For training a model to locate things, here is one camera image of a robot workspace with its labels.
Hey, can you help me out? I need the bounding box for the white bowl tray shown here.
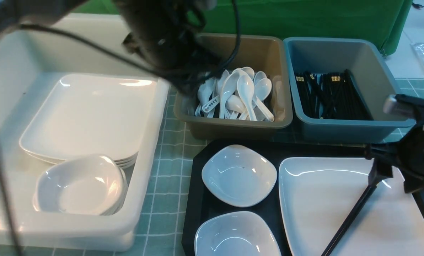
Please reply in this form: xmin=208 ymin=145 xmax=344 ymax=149
xmin=202 ymin=144 xmax=278 ymax=208
xmin=194 ymin=211 xmax=281 ymax=256

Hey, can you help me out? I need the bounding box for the large white rice plate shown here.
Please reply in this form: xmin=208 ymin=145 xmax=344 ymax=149
xmin=278 ymin=157 xmax=424 ymax=256

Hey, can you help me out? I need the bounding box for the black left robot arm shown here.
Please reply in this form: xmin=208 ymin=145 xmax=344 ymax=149
xmin=0 ymin=0 xmax=222 ymax=71

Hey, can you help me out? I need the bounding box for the bottom stacked white plate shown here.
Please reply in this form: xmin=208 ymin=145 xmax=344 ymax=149
xmin=117 ymin=159 xmax=136 ymax=169

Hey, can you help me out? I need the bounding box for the top white square plate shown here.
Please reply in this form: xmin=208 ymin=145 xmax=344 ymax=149
xmin=20 ymin=74 xmax=157 ymax=161

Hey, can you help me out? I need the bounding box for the white spoon with lettering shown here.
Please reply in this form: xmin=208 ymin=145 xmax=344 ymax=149
xmin=202 ymin=95 xmax=220 ymax=113

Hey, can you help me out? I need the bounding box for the white soup spoon centre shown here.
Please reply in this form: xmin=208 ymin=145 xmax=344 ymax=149
xmin=219 ymin=71 xmax=241 ymax=119

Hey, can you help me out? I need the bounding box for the white soup spoon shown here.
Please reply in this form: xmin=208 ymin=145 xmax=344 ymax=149
xmin=219 ymin=71 xmax=241 ymax=119
xmin=241 ymin=66 xmax=255 ymax=80
xmin=237 ymin=75 xmax=257 ymax=121
xmin=253 ymin=78 xmax=275 ymax=122

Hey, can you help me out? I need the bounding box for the white soup spoon front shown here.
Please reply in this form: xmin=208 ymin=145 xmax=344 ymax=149
xmin=237 ymin=75 xmax=257 ymax=121

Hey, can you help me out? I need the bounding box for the white soup spoon right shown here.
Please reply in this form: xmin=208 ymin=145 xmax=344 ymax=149
xmin=253 ymin=78 xmax=275 ymax=122

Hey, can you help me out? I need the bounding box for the white soup spoon back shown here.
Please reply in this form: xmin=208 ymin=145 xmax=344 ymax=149
xmin=241 ymin=66 xmax=255 ymax=80

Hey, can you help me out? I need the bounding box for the black serving tray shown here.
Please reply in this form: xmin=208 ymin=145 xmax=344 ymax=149
xmin=182 ymin=138 xmax=364 ymax=256

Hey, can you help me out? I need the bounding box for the brown plastic bin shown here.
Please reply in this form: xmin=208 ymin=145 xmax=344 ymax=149
xmin=173 ymin=35 xmax=294 ymax=140

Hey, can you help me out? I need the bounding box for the green checkered tablecloth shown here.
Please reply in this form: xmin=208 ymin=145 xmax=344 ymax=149
xmin=0 ymin=71 xmax=424 ymax=256

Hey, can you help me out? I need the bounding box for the black chopsticks bundle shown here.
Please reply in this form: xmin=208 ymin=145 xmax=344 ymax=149
xmin=294 ymin=69 xmax=373 ymax=121

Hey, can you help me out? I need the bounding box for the blue-grey plastic bin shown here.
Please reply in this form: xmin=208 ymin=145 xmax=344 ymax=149
xmin=283 ymin=37 xmax=415 ymax=144

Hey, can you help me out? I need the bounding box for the white bowl in tub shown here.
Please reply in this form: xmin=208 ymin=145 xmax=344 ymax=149
xmin=32 ymin=154 xmax=128 ymax=215

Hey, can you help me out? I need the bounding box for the large white plastic tub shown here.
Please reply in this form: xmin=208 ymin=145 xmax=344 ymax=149
xmin=0 ymin=19 xmax=166 ymax=256

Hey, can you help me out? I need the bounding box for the green backdrop cloth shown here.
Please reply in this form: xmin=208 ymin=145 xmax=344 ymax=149
xmin=73 ymin=0 xmax=414 ymax=57

